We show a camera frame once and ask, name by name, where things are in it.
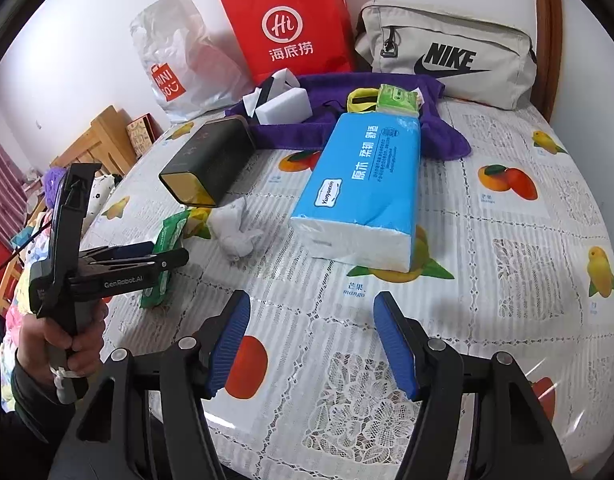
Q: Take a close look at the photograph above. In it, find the dark green small packet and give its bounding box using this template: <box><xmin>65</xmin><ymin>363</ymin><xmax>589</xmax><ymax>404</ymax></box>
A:
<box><xmin>139</xmin><ymin>208</ymin><xmax>193</xmax><ymax>309</ymax></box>

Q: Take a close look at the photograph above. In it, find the white glove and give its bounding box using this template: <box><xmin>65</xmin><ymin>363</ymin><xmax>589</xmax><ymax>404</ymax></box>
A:
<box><xmin>207</xmin><ymin>197</ymin><xmax>264</xmax><ymax>262</ymax></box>

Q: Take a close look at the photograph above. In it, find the blue tissue pack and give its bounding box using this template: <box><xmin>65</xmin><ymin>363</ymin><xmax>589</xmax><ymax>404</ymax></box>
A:
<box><xmin>290</xmin><ymin>112</ymin><xmax>421</xmax><ymax>273</ymax></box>

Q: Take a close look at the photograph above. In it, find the white sponge block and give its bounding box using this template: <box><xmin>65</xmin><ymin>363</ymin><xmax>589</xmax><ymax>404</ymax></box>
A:
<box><xmin>255</xmin><ymin>88</ymin><xmax>313</xmax><ymax>125</ymax></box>

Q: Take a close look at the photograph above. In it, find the green wet wipes pack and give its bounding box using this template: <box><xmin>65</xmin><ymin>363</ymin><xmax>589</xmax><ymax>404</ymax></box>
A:
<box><xmin>375</xmin><ymin>84</ymin><xmax>424</xmax><ymax>117</ymax></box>

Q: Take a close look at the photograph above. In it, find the yellow pouch with black straps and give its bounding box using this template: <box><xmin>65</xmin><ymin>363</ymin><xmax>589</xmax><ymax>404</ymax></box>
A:
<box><xmin>346</xmin><ymin>88</ymin><xmax>380</xmax><ymax>114</ymax></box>

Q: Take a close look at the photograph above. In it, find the person's left hand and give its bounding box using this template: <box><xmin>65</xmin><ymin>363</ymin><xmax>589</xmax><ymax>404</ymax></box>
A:
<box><xmin>16</xmin><ymin>301</ymin><xmax>109</xmax><ymax>387</ymax></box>

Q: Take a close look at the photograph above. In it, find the white spotted pillow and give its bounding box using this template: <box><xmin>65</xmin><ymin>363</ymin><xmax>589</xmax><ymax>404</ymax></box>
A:
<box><xmin>82</xmin><ymin>174</ymin><xmax>115</xmax><ymax>234</ymax></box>

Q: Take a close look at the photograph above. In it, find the purple plush toy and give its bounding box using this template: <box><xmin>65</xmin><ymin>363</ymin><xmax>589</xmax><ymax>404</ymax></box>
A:
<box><xmin>42</xmin><ymin>166</ymin><xmax>68</xmax><ymax>209</ymax></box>

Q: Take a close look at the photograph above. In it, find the wooden bed headboard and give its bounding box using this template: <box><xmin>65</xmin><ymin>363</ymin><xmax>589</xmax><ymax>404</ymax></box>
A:
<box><xmin>50</xmin><ymin>105</ymin><xmax>137</xmax><ymax>177</ymax></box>

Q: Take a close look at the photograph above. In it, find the dark green tea box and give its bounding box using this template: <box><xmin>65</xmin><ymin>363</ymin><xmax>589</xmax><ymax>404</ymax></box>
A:
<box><xmin>158</xmin><ymin>115</ymin><xmax>255</xmax><ymax>207</ymax></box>

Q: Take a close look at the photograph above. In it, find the small patterned box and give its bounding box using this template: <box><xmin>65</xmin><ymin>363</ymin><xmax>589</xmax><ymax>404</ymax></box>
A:
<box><xmin>126</xmin><ymin>113</ymin><xmax>163</xmax><ymax>158</ymax></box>

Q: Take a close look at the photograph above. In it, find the fruit print tablecloth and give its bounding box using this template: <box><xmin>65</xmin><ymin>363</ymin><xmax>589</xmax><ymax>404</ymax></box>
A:
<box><xmin>104</xmin><ymin>100</ymin><xmax>614</xmax><ymax>479</ymax></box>

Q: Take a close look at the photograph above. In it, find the white plastic Miniso bag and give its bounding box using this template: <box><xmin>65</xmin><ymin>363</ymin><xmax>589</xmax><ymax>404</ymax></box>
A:
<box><xmin>129</xmin><ymin>0</ymin><xmax>252</xmax><ymax>124</ymax></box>

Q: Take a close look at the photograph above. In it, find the purple towel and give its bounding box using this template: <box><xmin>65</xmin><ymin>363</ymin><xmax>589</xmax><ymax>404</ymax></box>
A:
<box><xmin>226</xmin><ymin>73</ymin><xmax>472</xmax><ymax>160</ymax></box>

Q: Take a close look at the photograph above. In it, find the red paper shopping bag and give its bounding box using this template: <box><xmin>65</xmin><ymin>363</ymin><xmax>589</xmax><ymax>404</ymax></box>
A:
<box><xmin>220</xmin><ymin>0</ymin><xmax>356</xmax><ymax>84</ymax></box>

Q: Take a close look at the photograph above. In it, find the grey Nike bag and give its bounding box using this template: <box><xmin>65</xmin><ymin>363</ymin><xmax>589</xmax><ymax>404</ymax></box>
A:
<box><xmin>356</xmin><ymin>1</ymin><xmax>537</xmax><ymax>110</ymax></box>

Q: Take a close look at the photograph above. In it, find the brown wooden door frame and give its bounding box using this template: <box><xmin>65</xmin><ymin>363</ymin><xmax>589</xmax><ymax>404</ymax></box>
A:
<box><xmin>530</xmin><ymin>0</ymin><xmax>563</xmax><ymax>120</ymax></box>

